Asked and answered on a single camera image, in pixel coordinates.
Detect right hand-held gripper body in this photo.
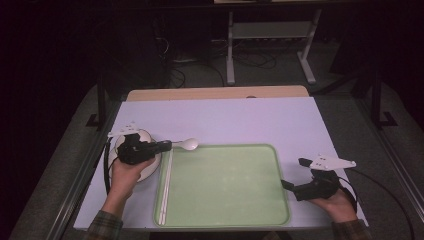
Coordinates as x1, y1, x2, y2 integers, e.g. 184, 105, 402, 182
293, 153, 357, 202

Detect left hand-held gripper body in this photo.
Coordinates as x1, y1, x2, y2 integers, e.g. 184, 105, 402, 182
107, 122, 158, 166

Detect white bowl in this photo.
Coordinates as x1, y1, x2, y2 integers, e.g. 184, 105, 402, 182
114, 128, 154, 149

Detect white spoon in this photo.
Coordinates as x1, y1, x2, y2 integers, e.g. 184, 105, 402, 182
171, 137, 200, 152

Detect green tray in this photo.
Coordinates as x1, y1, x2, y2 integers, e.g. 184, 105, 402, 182
153, 143, 291, 228

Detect person's left hand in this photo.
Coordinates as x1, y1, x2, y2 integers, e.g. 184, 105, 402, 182
109, 157, 157, 203

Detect person's right hand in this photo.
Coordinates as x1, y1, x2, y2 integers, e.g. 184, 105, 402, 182
309, 187, 358, 224

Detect white plate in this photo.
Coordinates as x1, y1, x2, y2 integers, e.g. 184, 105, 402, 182
107, 139, 163, 184

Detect black metal stand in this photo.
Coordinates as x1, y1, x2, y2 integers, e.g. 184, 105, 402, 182
370, 71, 398, 128
85, 74, 108, 130

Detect white metal stand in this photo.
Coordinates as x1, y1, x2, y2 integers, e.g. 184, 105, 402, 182
225, 8, 323, 86

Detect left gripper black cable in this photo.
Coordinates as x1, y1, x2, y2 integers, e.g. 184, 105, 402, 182
103, 137, 117, 196

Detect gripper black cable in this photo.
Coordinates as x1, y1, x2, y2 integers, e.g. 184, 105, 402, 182
103, 137, 117, 196
338, 168, 416, 240

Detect metal rail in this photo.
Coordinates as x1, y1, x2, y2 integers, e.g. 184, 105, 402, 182
45, 101, 122, 240
355, 99, 424, 214

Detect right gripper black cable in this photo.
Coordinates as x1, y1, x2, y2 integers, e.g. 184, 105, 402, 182
338, 168, 416, 240

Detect black floor cables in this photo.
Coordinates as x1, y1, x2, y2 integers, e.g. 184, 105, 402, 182
168, 46, 278, 88

